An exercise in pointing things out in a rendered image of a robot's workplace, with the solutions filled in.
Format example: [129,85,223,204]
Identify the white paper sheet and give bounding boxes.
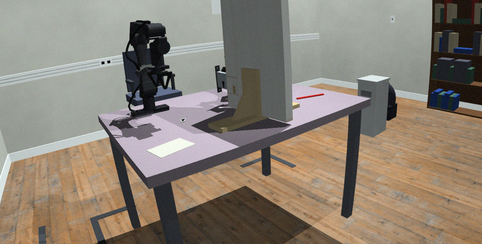
[147,138,195,158]

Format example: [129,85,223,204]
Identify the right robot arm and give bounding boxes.
[130,21,170,116]

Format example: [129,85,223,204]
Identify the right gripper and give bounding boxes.
[137,54,172,89]

